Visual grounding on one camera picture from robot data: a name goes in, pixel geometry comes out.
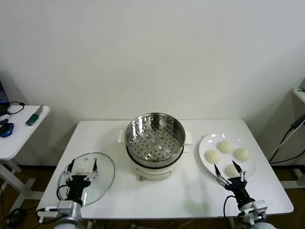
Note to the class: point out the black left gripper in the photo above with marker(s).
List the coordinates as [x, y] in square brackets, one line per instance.
[76, 183]

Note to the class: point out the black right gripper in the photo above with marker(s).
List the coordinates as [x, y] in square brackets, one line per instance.
[238, 187]

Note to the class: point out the white steamed baozi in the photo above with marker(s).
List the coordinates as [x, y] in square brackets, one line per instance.
[226, 146]
[212, 156]
[242, 153]
[230, 169]

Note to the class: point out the round glass pot lid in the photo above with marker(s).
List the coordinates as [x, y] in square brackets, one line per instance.
[104, 171]

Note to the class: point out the perforated steel steamer basket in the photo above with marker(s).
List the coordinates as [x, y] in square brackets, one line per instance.
[155, 143]

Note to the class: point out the white round plate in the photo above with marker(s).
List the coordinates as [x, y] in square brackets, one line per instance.
[209, 145]

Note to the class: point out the white side table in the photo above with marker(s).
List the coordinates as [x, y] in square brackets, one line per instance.
[23, 138]

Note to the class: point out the white stand base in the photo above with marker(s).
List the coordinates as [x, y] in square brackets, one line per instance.
[293, 183]

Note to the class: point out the white electric cooker pot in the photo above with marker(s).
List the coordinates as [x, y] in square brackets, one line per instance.
[155, 173]

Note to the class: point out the black power adapter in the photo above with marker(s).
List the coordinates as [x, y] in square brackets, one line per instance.
[297, 123]

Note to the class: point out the blue computer mouse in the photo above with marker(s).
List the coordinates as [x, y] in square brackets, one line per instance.
[6, 130]

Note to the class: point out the small dark device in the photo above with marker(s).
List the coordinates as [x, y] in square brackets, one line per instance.
[3, 122]

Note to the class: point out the white shelf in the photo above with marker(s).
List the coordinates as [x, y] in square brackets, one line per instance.
[299, 94]

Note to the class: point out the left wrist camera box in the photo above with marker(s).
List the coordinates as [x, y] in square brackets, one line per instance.
[64, 207]

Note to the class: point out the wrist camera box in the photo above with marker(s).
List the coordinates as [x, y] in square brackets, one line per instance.
[64, 207]
[258, 207]

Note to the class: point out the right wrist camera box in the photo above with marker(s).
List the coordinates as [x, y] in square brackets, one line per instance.
[258, 207]

